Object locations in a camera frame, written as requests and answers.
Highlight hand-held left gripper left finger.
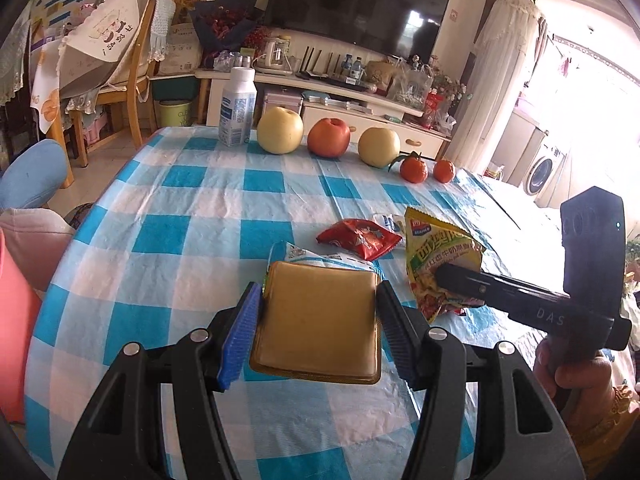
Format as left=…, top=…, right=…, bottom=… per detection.
left=55, top=281, right=266, bottom=480

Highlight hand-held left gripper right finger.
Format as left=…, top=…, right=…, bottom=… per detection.
left=375, top=280, right=587, bottom=480

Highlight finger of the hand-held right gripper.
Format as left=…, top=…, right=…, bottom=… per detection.
left=434, top=261, right=508, bottom=312

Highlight green yellow snack wrapper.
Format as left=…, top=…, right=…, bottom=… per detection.
left=404, top=206, right=487, bottom=325

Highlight tan square packet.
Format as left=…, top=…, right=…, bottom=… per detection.
left=248, top=261, right=383, bottom=386

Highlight person's right forearm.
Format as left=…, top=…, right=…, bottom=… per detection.
left=560, top=350, right=640, bottom=467

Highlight person's right hand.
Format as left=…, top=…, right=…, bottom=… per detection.
left=531, top=339, right=622, bottom=413

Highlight washing machine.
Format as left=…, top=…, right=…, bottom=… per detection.
left=522, top=142, right=569, bottom=202

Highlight white milk pouch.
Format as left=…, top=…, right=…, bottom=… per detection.
left=372, top=214, right=407, bottom=236

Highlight white blue printed bag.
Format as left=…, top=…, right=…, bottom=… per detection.
left=269, top=241, right=386, bottom=282

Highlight blue white checkered tablecloth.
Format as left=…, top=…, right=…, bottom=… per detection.
left=22, top=125, right=566, bottom=480

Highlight small red snack packet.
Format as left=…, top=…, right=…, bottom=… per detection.
left=316, top=218, right=404, bottom=262

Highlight leafless tangerine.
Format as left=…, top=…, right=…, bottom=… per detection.
left=432, top=158, right=457, bottom=184

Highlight tangerine with green leaf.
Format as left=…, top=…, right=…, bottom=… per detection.
left=389, top=151, right=430, bottom=184

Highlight large yellow pear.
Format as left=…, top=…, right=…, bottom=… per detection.
left=358, top=127, right=402, bottom=169

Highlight red snack bag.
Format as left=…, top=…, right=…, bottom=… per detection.
left=422, top=89, right=449, bottom=129

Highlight cream television cabinet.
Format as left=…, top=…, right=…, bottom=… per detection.
left=195, top=67, right=454, bottom=162

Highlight dried flower bunch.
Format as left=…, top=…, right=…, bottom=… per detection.
left=430, top=55, right=474, bottom=106

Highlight red apple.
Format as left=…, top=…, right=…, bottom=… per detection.
left=307, top=117, right=351, bottom=157

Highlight white lace cover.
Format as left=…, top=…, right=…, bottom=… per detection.
left=447, top=0, right=549, bottom=177

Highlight clear printed plastic bag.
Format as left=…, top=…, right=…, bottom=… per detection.
left=387, top=62, right=435, bottom=109

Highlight small yellow pear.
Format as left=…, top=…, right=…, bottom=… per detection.
left=256, top=106, right=305, bottom=155

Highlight brown paper bag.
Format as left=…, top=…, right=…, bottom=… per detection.
left=366, top=59, right=398, bottom=95

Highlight pink plastic object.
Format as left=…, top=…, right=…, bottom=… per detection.
left=0, top=230, right=44, bottom=424

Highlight white plastic bottle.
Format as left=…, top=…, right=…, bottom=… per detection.
left=218, top=66, right=258, bottom=148

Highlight green waste bin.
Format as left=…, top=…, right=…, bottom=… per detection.
left=159, top=100, right=195, bottom=129

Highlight pink storage case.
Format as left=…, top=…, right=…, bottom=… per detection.
left=262, top=91, right=304, bottom=120

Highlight black router with antennas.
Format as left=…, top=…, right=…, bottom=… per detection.
left=296, top=46, right=366, bottom=86

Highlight blue cushioned stool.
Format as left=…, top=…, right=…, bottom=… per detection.
left=0, top=139, right=70, bottom=211

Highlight wooden chair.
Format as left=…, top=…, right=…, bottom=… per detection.
left=67, top=0, right=159, bottom=167

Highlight glass jars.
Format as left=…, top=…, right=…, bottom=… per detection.
left=215, top=50, right=255, bottom=72

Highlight glass kettle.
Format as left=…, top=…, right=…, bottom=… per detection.
left=255, top=36, right=296, bottom=75

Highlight white printed box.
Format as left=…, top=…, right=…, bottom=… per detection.
left=159, top=22, right=205, bottom=77

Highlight black television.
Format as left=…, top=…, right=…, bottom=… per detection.
left=263, top=0, right=451, bottom=62

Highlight white orange printed cloth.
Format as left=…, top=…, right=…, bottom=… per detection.
left=30, top=35, right=66, bottom=134

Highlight dark wrapped flower bouquet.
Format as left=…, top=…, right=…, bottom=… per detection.
left=189, top=0, right=266, bottom=64

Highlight pale lace chair cover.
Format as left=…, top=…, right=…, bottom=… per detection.
left=145, top=0, right=177, bottom=64

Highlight white cartoon printed cloth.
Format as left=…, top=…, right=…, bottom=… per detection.
left=57, top=0, right=151, bottom=99

